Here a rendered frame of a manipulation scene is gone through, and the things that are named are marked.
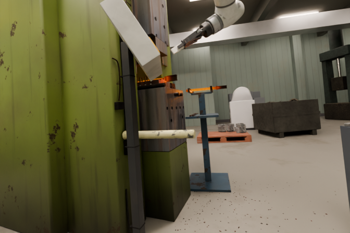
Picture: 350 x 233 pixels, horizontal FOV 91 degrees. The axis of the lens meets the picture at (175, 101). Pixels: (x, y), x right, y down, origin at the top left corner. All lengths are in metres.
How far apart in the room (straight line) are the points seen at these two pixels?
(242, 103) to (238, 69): 3.33
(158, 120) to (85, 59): 0.61
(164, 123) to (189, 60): 6.32
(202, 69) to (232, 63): 1.69
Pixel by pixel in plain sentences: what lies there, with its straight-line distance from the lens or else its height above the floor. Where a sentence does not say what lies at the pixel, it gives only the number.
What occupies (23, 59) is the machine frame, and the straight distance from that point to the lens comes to 1.57.
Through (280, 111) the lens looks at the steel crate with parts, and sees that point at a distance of 4.17.
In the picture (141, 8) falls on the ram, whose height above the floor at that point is 1.50.
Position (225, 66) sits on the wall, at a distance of 8.35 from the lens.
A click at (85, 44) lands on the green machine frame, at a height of 1.20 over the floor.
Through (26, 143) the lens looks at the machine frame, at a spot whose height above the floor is 0.60.
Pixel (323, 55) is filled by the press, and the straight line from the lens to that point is 8.18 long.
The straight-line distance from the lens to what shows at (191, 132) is 0.90.
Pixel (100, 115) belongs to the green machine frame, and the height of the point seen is 0.75.
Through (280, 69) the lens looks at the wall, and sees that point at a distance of 8.89.
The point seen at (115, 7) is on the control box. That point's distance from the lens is 0.75.
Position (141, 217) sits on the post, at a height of 0.29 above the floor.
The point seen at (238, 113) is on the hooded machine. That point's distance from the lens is 5.31.
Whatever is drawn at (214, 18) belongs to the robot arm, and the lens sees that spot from 1.00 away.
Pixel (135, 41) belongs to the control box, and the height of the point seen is 1.01.
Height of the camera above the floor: 0.76
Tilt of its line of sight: 2 degrees up
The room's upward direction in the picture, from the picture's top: 4 degrees counter-clockwise
